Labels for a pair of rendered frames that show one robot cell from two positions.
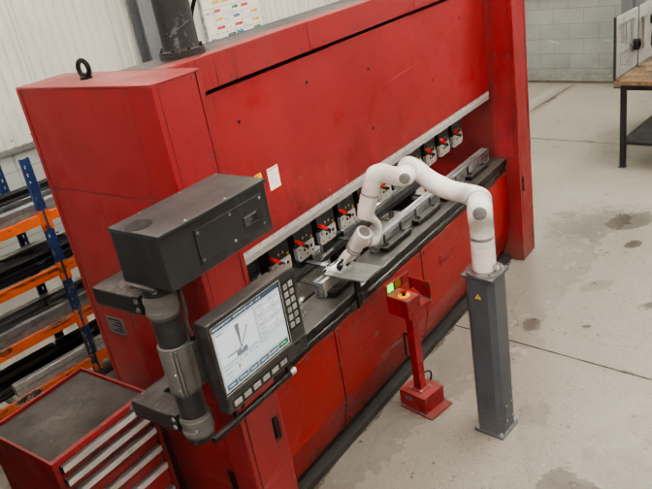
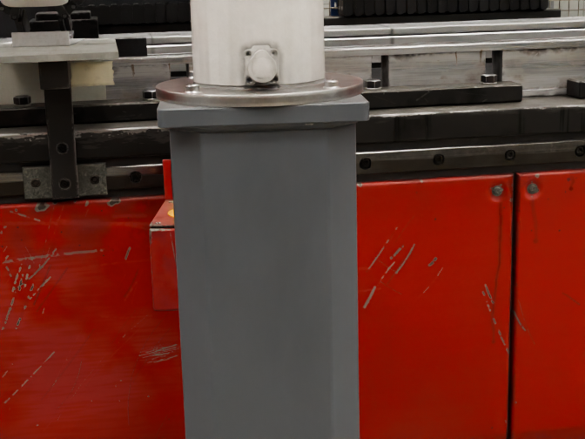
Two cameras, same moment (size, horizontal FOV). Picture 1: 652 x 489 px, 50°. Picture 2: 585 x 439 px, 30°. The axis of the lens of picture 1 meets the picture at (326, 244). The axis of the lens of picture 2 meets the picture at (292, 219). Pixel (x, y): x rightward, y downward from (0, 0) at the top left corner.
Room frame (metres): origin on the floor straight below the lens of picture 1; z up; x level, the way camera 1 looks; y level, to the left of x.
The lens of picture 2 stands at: (2.35, -1.45, 1.12)
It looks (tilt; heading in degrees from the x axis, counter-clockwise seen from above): 14 degrees down; 41
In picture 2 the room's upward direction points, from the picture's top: 2 degrees counter-clockwise
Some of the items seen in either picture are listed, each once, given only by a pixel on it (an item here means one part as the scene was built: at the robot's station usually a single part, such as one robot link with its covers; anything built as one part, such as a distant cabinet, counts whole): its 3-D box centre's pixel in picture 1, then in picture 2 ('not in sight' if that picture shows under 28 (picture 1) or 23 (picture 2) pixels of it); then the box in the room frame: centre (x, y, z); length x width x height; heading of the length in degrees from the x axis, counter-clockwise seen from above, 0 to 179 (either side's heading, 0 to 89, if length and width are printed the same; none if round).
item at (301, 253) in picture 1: (298, 242); not in sight; (3.27, 0.14, 1.26); 0.15 x 0.09 x 0.17; 141
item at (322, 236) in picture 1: (320, 225); not in sight; (3.42, 0.01, 1.26); 0.15 x 0.09 x 0.17; 141
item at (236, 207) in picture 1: (217, 311); not in sight; (2.17, 0.42, 1.53); 0.51 x 0.25 x 0.85; 140
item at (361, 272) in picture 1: (352, 271); (55, 50); (3.35, -0.12, 1.00); 0.26 x 0.18 x 0.01; 51
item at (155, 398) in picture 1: (192, 385); not in sight; (2.27, 0.61, 1.18); 0.40 x 0.24 x 0.07; 141
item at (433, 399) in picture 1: (425, 396); not in sight; (3.38, -0.43, 0.06); 0.25 x 0.20 x 0.12; 39
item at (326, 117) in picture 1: (374, 102); not in sight; (3.95, -0.42, 1.74); 3.00 x 0.08 x 0.80; 141
